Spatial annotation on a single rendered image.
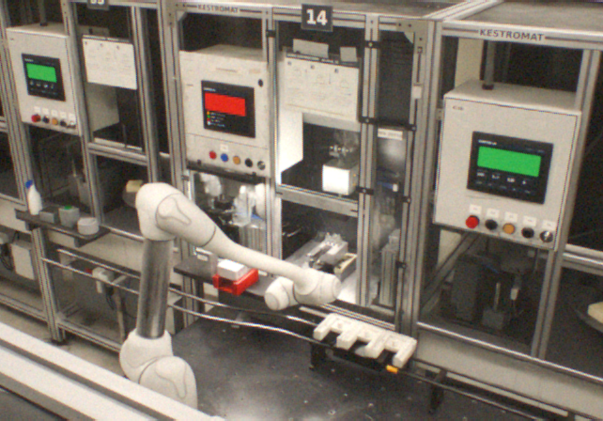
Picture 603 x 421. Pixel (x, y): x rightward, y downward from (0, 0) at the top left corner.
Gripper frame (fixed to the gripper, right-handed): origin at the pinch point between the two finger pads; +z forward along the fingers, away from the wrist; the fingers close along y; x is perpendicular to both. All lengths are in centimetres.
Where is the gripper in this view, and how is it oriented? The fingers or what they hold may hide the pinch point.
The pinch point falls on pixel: (325, 255)
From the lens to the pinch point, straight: 277.5
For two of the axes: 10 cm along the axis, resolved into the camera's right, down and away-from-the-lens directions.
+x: -8.6, -2.1, 4.6
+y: 0.0, -9.1, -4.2
